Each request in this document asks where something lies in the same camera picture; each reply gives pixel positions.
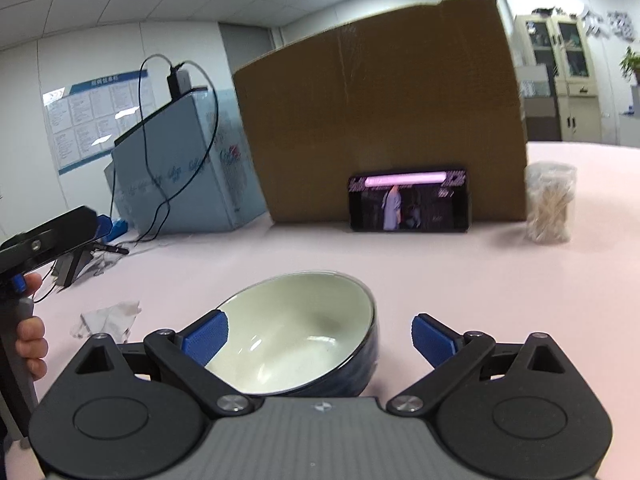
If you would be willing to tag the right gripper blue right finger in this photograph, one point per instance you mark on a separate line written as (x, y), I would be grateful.
(438, 343)

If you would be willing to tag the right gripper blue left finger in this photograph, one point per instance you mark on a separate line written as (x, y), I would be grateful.
(192, 346)

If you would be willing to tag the dark blue ceramic bowl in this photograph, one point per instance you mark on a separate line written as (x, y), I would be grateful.
(301, 334)

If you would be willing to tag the person's left hand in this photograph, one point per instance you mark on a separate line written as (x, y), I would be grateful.
(32, 346)

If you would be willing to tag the crumpled white tissue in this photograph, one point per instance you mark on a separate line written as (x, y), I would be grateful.
(115, 321)

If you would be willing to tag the black smartphone playing video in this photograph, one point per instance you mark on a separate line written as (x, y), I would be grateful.
(433, 200)

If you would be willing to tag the light blue printed carton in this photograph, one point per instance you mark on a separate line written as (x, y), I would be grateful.
(186, 169)

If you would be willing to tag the clear jar of cotton swabs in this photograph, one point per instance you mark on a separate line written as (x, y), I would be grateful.
(550, 201)

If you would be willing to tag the large brown cardboard box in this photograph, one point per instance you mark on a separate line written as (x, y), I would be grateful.
(415, 88)

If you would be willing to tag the black power adapter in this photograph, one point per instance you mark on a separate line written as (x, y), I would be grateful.
(178, 81)

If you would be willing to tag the beige filing cabinet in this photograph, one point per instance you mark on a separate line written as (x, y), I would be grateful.
(559, 43)

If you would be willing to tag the potted green plant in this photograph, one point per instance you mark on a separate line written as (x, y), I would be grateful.
(630, 65)

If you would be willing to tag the blue wall notice board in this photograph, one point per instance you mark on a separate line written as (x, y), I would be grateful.
(84, 120)

